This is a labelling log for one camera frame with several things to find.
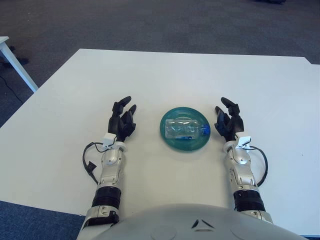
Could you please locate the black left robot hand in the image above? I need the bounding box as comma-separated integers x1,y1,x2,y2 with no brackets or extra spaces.
107,95,138,144

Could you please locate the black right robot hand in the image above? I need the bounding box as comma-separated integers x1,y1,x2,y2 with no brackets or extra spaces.
214,96,245,144

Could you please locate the clear plastic bottle blue cap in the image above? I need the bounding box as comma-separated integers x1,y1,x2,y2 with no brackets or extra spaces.
164,119,211,141

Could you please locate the green round plate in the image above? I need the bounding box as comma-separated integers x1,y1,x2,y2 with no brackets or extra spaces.
159,106,212,153

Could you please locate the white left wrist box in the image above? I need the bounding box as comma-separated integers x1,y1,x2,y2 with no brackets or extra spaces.
103,133,118,148

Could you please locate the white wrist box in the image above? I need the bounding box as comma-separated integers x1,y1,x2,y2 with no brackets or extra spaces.
236,134,252,150
103,133,118,148

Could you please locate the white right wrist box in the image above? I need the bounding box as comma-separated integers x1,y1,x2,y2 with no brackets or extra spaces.
236,134,252,150

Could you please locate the white side table leg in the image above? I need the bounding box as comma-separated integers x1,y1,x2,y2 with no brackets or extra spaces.
0,36,39,93

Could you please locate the silver robot torso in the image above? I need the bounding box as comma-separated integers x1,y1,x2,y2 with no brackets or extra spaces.
76,203,310,240

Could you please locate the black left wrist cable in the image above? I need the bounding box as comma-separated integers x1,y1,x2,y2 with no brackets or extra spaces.
83,141,111,186

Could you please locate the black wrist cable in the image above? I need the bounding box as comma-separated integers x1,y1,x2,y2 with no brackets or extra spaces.
249,144,268,188
83,141,111,186

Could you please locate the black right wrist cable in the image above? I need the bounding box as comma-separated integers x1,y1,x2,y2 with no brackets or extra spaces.
249,144,268,188

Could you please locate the black floor cable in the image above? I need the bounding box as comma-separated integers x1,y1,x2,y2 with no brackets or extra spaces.
0,76,23,101

